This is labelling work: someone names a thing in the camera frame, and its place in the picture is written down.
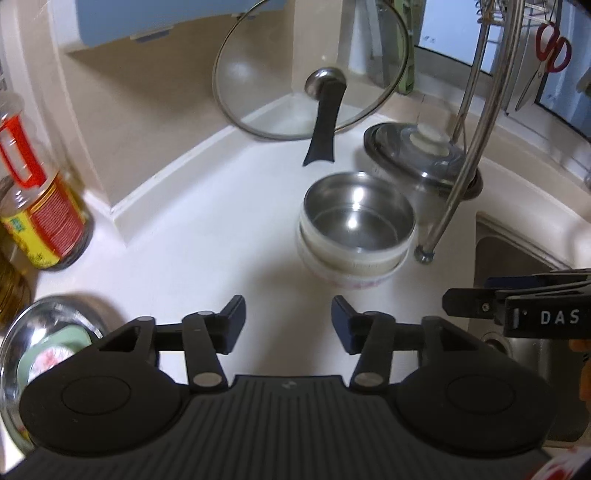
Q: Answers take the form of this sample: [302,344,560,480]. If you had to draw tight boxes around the white rice cooker with lid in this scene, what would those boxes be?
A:
[363,121,468,191]

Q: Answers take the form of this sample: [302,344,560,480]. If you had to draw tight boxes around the oil bottle with red label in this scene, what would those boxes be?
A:
[0,90,95,271]

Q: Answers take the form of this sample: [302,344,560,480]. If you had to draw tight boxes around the plain white bowl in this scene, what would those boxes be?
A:
[295,210,414,274]

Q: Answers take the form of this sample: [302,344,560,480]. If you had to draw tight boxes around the steel sink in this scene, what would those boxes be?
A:
[473,212,591,444]

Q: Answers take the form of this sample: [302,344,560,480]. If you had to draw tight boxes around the red and white clothing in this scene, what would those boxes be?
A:
[531,445,591,480]

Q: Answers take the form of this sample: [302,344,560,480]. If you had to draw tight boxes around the golden oil bottle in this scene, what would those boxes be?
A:
[0,249,33,326]

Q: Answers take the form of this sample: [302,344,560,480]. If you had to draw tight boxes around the red handled scissors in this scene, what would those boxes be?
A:
[515,21,573,112]

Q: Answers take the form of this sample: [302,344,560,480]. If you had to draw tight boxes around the window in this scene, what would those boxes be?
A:
[413,0,591,153]

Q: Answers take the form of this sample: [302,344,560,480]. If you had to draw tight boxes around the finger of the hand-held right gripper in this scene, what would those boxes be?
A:
[442,288,507,320]

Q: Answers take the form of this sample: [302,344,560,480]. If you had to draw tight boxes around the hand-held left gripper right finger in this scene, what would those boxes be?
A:
[332,295,481,393]

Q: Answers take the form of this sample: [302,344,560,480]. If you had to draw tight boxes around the steel saucepan with black handle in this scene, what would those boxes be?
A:
[300,76,416,254]

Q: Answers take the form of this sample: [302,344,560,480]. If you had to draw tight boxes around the light blue overhead cabinet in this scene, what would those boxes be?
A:
[74,0,287,51]

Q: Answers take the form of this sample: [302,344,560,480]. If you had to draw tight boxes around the steel basin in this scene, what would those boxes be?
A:
[0,295,109,455]

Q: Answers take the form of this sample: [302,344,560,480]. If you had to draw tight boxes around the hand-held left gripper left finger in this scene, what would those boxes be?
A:
[99,294,247,394]

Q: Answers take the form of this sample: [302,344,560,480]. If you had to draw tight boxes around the white bowl with pink print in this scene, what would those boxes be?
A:
[300,240,409,292]

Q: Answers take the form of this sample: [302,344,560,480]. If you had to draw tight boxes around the large glass pot lid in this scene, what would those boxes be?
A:
[212,0,413,141]

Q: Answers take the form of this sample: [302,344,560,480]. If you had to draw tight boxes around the person's right hand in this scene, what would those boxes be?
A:
[570,339,591,370]

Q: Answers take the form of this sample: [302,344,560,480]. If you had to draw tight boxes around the chrome faucet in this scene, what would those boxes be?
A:
[413,0,583,265]

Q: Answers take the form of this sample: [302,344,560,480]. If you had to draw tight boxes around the green bottle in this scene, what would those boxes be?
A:
[397,44,416,95]

